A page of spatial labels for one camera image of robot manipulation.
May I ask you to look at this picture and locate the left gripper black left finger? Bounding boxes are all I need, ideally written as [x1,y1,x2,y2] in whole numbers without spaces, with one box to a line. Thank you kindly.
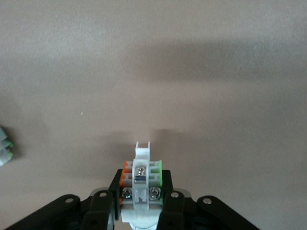
[4,169,122,230]

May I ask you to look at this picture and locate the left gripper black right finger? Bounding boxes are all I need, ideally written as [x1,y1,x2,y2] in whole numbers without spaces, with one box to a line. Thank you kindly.
[158,170,261,230]

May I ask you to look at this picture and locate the small orange white contact block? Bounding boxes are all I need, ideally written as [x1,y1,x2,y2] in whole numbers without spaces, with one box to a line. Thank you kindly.
[0,126,14,166]

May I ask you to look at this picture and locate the white push button switch assembly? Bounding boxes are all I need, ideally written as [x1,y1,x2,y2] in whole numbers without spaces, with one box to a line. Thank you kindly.
[119,141,164,230]

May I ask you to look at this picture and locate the brown table cover sheet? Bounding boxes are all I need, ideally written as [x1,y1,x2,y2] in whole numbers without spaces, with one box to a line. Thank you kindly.
[0,0,307,230]

